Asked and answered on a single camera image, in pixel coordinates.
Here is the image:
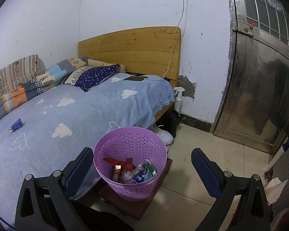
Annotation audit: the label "white charging cable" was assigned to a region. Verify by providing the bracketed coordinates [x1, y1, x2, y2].
[144, 0, 189, 81]

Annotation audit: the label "white printed pillow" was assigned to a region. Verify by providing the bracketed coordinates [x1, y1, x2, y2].
[64, 67, 89, 86]

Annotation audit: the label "patchwork quilt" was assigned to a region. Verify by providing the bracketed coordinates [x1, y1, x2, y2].
[0, 56, 89, 128]

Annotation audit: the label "metal door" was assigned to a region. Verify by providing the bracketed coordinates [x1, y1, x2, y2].
[209, 0, 289, 156]

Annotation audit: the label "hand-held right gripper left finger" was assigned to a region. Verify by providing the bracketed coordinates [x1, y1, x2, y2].
[14, 147, 94, 231]

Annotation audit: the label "blue cloud-print blanket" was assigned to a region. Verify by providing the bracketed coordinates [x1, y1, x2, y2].
[0, 73, 175, 224]

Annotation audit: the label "wooden headboard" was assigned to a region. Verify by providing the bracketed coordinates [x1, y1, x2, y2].
[78, 26, 181, 81]

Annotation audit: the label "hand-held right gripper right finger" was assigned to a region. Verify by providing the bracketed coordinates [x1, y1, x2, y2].
[191, 148, 271, 231]

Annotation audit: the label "clear plastic wrapper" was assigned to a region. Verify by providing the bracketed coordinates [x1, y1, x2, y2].
[119, 170, 140, 184]

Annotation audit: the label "purple plastic basket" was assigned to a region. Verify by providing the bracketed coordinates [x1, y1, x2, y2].
[93, 127, 168, 202]

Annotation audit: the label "navy star-print pillow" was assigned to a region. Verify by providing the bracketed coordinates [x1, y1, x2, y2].
[74, 64, 121, 92]

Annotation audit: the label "red gold cigarette pack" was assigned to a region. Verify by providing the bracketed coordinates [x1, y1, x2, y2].
[113, 165, 123, 182]

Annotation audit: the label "wooden bed frame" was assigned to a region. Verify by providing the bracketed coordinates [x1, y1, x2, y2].
[154, 101, 176, 123]

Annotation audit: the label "blue cardboard box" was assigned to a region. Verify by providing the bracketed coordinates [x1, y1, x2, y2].
[9, 118, 23, 133]

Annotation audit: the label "red white spiral box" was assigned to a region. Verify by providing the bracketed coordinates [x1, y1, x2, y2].
[103, 157, 133, 171]

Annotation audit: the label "striped floral pillow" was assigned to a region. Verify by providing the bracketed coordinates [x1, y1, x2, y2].
[0, 54, 46, 103]

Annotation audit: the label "small carton with barcode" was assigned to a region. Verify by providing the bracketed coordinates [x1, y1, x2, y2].
[143, 159, 157, 180]

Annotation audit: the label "black boots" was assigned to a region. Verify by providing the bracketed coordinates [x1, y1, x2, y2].
[167, 109, 181, 139]

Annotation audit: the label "white paper sheet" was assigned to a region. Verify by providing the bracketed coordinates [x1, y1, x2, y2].
[265, 177, 289, 206]

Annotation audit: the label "metal door latch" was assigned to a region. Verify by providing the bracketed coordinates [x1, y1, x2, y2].
[232, 19, 254, 37]

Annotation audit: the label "dark wooden stool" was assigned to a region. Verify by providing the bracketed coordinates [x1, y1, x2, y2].
[81, 158, 173, 220]

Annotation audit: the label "white spray bottle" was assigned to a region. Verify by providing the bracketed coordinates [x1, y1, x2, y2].
[174, 87, 185, 114]

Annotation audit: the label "white sneaker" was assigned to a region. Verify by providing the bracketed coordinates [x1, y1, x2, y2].
[148, 123, 174, 146]

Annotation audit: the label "grey suitcase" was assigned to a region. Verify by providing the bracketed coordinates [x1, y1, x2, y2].
[264, 135, 289, 231]

